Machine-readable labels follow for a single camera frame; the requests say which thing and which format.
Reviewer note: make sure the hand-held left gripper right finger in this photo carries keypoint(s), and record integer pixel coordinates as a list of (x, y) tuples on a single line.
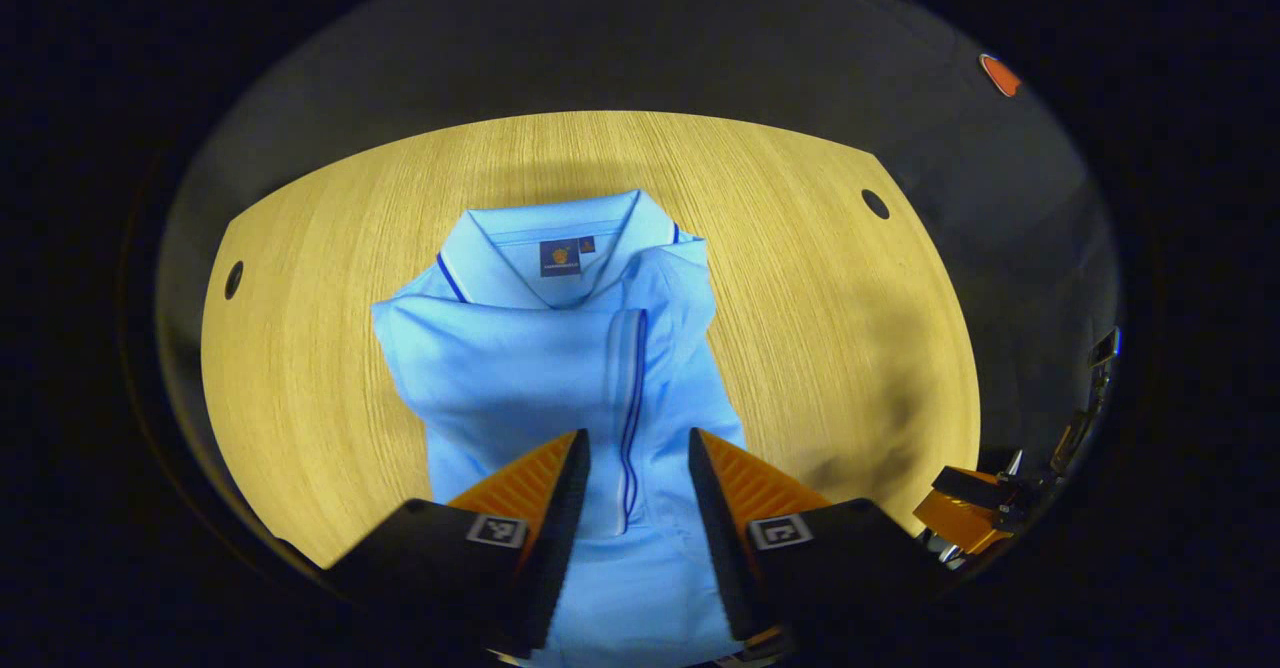
[(715, 528)]

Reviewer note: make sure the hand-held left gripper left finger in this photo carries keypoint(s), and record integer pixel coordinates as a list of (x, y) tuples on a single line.
[(560, 528)]

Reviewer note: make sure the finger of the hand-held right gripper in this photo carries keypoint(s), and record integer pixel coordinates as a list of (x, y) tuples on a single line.
[(965, 513)]

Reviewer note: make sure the light blue T-shirt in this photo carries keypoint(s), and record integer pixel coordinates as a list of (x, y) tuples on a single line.
[(520, 368)]

